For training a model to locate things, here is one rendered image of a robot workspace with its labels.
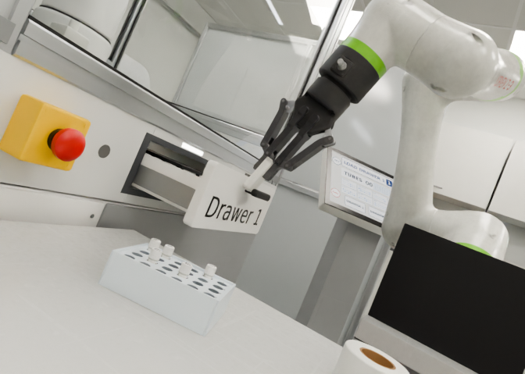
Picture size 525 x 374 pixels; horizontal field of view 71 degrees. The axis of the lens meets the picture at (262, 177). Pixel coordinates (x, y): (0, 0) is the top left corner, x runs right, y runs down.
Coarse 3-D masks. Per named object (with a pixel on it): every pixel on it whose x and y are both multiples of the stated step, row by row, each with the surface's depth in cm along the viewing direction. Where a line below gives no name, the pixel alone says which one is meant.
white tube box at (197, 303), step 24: (120, 264) 38; (144, 264) 40; (168, 264) 42; (192, 264) 45; (120, 288) 38; (144, 288) 37; (168, 288) 37; (192, 288) 37; (216, 288) 41; (168, 312) 37; (192, 312) 36; (216, 312) 38
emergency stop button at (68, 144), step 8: (72, 128) 44; (56, 136) 42; (64, 136) 42; (72, 136) 43; (80, 136) 44; (56, 144) 42; (64, 144) 42; (72, 144) 43; (80, 144) 44; (56, 152) 42; (64, 152) 43; (72, 152) 44; (80, 152) 45; (64, 160) 44; (72, 160) 44
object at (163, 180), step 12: (144, 156) 65; (144, 168) 64; (156, 168) 64; (168, 168) 63; (144, 180) 64; (156, 180) 63; (168, 180) 62; (180, 180) 62; (192, 180) 61; (156, 192) 63; (168, 192) 62; (180, 192) 61; (192, 192) 60; (180, 204) 60
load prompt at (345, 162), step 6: (342, 162) 153; (348, 162) 155; (354, 162) 156; (348, 168) 153; (354, 168) 154; (360, 168) 156; (366, 174) 156; (372, 174) 157; (378, 174) 159; (378, 180) 157; (384, 180) 158; (390, 180) 160; (390, 186) 158
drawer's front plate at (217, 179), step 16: (208, 176) 58; (224, 176) 61; (240, 176) 66; (208, 192) 58; (224, 192) 63; (240, 192) 68; (272, 192) 83; (192, 208) 58; (224, 208) 65; (240, 208) 71; (256, 208) 78; (192, 224) 58; (208, 224) 62; (224, 224) 67; (240, 224) 74
